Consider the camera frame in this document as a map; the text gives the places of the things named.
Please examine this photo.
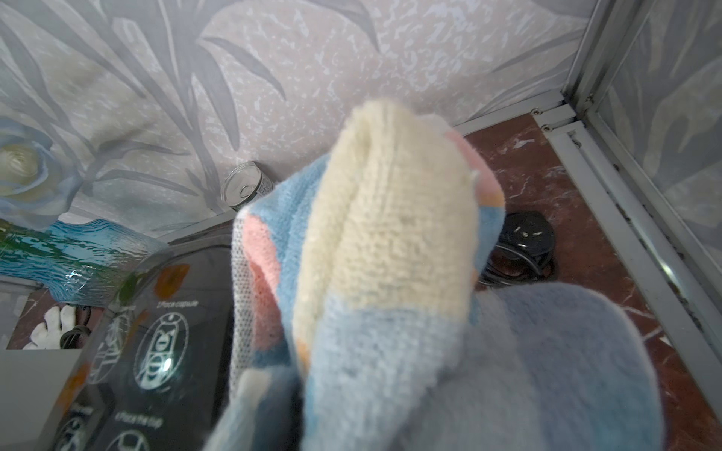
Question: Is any colourful striped cloth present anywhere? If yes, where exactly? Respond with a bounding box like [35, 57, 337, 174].
[205, 100, 665, 450]

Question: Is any black coffee machine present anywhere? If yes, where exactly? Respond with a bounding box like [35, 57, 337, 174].
[36, 232, 233, 450]

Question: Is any white coffee machine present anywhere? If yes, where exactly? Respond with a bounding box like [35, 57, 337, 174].
[1, 289, 80, 450]

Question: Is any small green can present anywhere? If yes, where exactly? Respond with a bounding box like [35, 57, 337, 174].
[221, 161, 275, 212]

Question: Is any blue glass vase with flowers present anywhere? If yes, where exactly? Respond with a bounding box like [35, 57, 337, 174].
[1, 118, 166, 307]

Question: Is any black machine power cable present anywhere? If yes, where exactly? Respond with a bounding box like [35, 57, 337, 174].
[478, 209, 558, 288]

